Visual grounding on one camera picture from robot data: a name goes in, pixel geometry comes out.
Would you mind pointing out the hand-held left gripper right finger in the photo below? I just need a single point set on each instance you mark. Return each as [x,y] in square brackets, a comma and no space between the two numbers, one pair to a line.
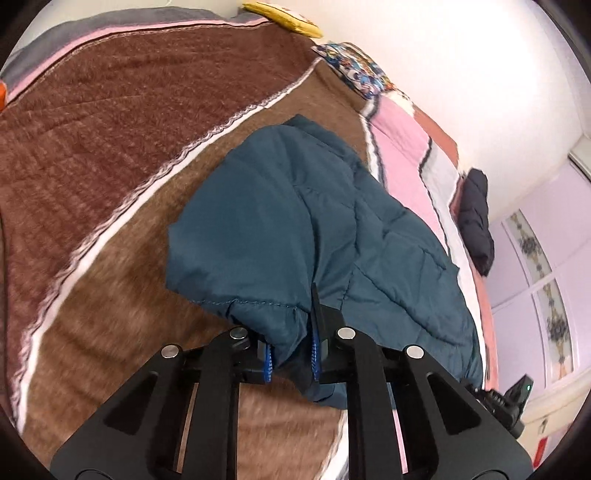
[316,357]

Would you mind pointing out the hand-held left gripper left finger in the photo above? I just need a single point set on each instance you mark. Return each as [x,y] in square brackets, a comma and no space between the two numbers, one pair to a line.
[267,364]

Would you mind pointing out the teal quilted puffer jacket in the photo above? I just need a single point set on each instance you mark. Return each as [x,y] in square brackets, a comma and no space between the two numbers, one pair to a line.
[286,221]

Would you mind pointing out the wardrobe with floral panels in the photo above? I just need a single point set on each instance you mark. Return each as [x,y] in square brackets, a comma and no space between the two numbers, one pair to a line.
[545,300]

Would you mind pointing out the black puffer jacket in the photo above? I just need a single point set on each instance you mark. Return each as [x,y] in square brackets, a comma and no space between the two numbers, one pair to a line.
[475,221]

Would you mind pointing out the brown pink striped blanket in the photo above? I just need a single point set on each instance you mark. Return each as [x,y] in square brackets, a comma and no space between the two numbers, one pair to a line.
[101,152]

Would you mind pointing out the colourful printed pillow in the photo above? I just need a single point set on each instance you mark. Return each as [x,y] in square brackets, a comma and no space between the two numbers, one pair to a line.
[358,69]

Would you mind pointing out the yellow pillow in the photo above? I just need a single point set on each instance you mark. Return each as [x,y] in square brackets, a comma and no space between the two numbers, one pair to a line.
[284,16]

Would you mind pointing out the white orange plastic bag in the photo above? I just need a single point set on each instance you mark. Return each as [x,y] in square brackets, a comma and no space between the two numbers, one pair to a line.
[2,94]

